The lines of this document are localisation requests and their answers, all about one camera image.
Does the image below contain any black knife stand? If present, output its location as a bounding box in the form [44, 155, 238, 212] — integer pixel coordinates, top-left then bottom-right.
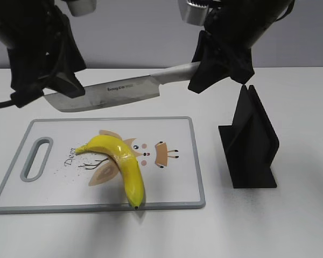
[218, 85, 279, 189]

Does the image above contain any yellow plastic banana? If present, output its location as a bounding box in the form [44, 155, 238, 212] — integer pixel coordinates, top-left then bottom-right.
[74, 135, 144, 209]

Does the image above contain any white-handled kitchen knife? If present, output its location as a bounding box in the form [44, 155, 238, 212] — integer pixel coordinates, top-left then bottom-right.
[44, 62, 200, 112]

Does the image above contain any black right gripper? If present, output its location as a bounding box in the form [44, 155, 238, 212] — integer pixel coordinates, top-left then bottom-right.
[188, 8, 255, 94]

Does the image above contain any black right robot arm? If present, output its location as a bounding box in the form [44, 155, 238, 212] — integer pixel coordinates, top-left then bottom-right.
[188, 0, 294, 94]

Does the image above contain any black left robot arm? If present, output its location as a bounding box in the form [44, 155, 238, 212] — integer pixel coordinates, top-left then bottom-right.
[0, 1, 86, 109]

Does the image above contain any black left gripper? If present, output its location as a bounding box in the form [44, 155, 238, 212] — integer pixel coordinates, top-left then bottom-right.
[8, 5, 86, 108]

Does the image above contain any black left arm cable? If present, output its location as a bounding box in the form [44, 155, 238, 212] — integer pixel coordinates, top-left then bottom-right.
[0, 99, 17, 110]

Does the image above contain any white grey-rimmed cutting board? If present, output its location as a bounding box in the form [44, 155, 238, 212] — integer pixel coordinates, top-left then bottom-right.
[0, 117, 205, 214]

